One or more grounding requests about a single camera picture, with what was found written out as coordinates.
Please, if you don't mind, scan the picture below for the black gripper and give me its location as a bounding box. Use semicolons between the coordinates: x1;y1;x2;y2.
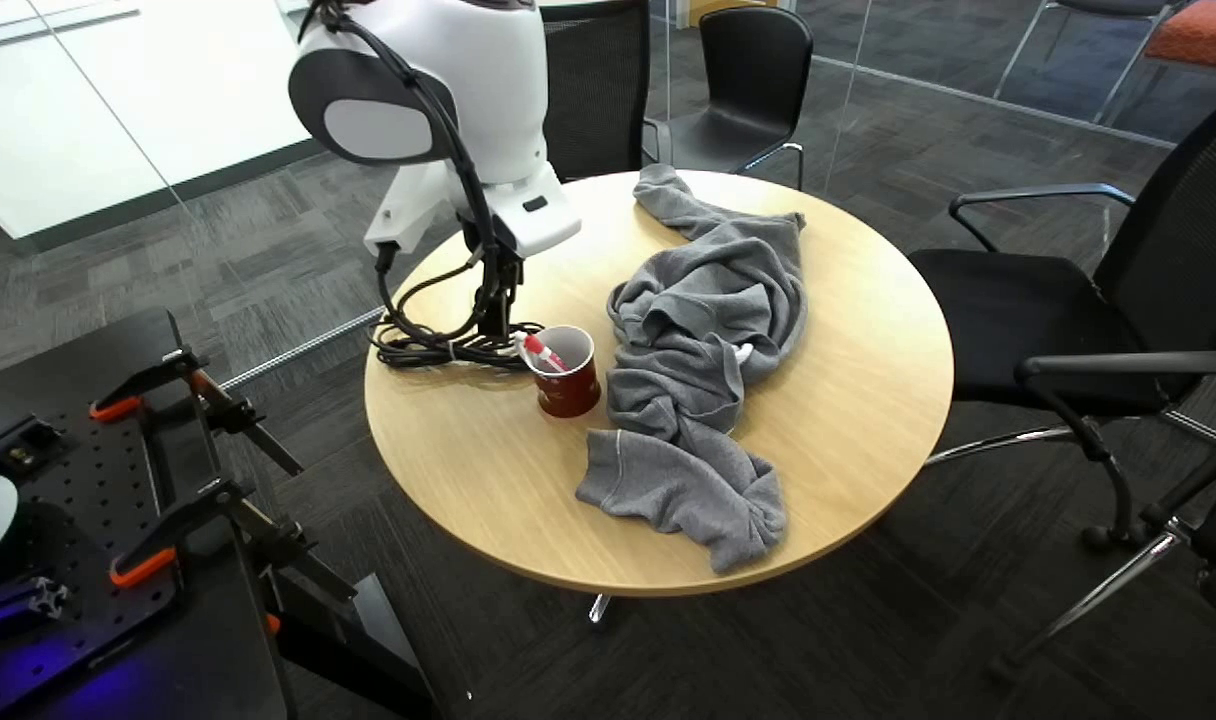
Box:
473;218;527;355

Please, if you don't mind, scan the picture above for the red white marker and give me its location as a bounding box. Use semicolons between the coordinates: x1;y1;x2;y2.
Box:
525;330;565;370

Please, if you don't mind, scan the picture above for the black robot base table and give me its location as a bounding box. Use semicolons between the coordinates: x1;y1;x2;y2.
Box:
0;313;433;720

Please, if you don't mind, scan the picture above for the red mug white inside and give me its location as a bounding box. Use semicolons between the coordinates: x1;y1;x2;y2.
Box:
518;322;599;415

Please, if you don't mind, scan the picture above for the grey sweatshirt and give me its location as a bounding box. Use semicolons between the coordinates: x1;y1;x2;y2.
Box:
574;165;808;571

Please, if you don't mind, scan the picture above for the black mesh office chair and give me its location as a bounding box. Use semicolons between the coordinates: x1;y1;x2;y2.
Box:
540;0;646;181

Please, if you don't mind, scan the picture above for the round wooden table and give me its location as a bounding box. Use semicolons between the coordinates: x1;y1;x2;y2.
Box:
362;167;956;597

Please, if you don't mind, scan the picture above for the black plastic chair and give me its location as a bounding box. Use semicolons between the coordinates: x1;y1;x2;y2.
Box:
663;8;813;185

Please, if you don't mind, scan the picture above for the black armchair right side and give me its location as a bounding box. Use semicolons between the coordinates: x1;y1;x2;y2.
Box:
912;111;1216;549

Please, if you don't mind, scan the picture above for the orange bench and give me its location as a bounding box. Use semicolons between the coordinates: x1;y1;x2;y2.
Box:
1148;0;1216;68

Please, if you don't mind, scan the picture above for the black coiled cable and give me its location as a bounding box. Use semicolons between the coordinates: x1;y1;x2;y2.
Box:
368;314;548;375

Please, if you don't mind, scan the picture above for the orange handled clamp upper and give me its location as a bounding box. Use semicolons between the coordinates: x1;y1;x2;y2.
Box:
84;345;309;481

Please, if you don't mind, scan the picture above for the orange handled clamp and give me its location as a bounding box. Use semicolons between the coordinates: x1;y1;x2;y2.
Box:
103;477;361;602
84;345;309;481

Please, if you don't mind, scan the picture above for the orange handled clamp lower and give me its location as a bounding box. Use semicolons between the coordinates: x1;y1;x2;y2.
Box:
103;477;361;602

